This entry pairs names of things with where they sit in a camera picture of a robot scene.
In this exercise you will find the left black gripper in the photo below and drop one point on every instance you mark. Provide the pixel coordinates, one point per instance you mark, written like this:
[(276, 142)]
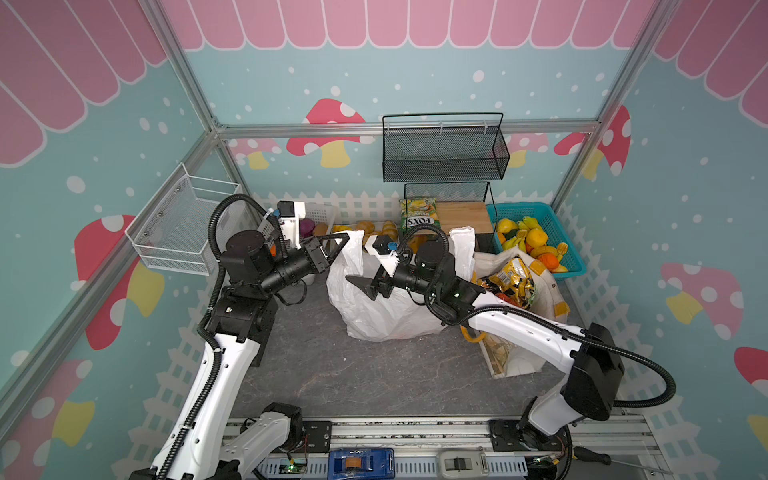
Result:
[(318, 256)]

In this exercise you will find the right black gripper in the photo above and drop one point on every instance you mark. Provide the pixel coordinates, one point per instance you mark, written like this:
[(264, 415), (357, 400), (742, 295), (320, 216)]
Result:
[(387, 282)]

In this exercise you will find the white plastic grocery bag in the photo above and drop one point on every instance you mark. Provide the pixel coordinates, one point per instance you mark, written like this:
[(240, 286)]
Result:
[(402, 315)]

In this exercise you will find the yellow black snack bag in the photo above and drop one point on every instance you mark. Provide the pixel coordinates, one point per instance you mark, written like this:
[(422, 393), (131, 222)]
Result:
[(516, 281)]

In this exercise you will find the cream canvas tote bag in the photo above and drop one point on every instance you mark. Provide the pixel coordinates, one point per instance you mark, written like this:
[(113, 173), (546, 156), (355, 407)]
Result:
[(518, 341)]

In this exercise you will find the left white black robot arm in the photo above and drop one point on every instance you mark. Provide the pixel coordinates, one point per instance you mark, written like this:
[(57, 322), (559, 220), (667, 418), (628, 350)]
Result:
[(234, 331)]

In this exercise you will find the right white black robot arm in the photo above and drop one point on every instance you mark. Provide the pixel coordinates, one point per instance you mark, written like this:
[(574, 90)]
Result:
[(588, 391)]

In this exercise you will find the brown toy potato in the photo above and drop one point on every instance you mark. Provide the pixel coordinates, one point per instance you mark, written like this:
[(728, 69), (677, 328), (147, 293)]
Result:
[(321, 229)]

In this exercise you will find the purple toy onion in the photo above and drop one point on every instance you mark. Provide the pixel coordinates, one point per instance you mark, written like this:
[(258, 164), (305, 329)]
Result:
[(306, 227)]

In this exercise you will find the white plastic vegetable basket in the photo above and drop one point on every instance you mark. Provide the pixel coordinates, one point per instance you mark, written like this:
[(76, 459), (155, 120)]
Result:
[(319, 213)]

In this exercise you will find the toy bread roll middle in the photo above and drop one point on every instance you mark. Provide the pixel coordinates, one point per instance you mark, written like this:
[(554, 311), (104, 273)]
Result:
[(366, 226)]

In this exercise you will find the toy bread right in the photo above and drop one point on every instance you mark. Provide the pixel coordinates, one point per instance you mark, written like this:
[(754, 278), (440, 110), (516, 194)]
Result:
[(390, 229)]

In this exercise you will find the green Fox's candy bag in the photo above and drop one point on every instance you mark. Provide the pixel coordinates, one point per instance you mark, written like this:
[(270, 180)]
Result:
[(418, 211)]

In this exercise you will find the toy banana bunch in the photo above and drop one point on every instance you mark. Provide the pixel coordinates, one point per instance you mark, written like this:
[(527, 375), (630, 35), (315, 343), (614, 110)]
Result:
[(519, 240)]

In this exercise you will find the toy yellow lemon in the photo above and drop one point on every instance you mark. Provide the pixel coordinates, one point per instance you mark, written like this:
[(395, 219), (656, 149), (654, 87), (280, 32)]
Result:
[(536, 237)]

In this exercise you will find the toy orange fruit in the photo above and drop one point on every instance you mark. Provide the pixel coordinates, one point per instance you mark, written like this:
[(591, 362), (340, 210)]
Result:
[(550, 261)]

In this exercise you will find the teal plastic fruit basket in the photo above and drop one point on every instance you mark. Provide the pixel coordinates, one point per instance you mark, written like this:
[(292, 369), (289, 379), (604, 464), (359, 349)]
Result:
[(506, 218)]

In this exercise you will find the black wire wooden shelf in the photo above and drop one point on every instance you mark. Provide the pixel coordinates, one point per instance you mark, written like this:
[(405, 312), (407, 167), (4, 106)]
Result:
[(460, 204)]

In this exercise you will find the black mesh wall basket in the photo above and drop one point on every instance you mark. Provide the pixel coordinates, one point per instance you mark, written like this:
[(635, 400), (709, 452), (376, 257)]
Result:
[(443, 147)]

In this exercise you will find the white wire wall basket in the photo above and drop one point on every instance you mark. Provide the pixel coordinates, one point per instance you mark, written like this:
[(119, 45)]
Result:
[(171, 231)]

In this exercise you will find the blue device on rail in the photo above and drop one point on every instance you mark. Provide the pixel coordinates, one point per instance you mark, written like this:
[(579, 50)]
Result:
[(361, 464)]

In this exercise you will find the grey device on rail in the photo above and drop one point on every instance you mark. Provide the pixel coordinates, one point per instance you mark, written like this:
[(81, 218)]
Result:
[(462, 464)]

